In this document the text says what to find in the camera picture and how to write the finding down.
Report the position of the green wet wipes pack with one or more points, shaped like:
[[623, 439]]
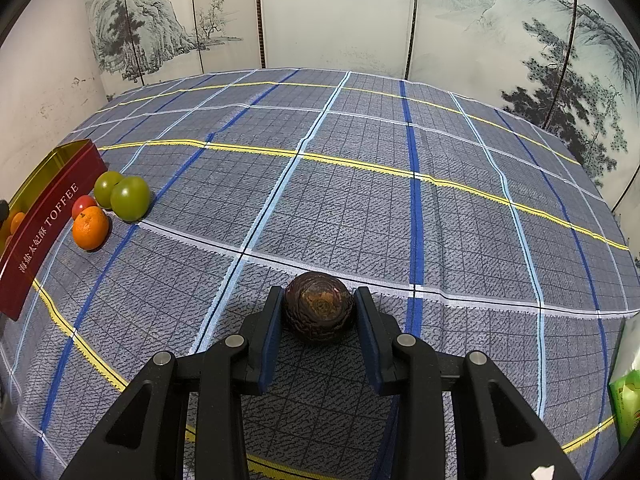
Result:
[[627, 400]]

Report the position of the medium orange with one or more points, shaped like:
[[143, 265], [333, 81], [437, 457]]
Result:
[[17, 221]]

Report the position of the red tin box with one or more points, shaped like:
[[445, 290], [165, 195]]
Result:
[[45, 225]]

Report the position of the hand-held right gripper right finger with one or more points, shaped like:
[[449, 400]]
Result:
[[367, 340]]

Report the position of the small red tomato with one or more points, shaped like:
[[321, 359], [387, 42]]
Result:
[[82, 205]]

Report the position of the dark passion fruit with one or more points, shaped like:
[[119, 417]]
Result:
[[320, 310]]

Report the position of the landscape painted folding screen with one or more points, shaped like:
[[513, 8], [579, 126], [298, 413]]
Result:
[[340, 10]]

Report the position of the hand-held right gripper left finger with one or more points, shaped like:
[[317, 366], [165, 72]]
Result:
[[270, 340]]

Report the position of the green plum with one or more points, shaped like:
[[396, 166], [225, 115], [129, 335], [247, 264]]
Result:
[[105, 187], [131, 199]]

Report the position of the small orange mandarin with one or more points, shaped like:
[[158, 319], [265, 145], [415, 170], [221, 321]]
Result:
[[90, 229]]

